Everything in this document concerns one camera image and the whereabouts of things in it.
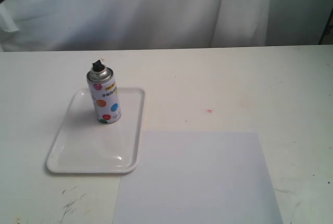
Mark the white spray paint can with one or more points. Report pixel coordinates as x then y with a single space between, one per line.
103 88

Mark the white paper sheet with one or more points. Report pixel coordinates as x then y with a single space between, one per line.
198 177

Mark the white plastic tray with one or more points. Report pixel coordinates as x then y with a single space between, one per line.
84 145

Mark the white backdrop curtain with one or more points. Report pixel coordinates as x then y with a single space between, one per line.
54 25

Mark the black metal stand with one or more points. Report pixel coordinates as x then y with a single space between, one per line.
324 29

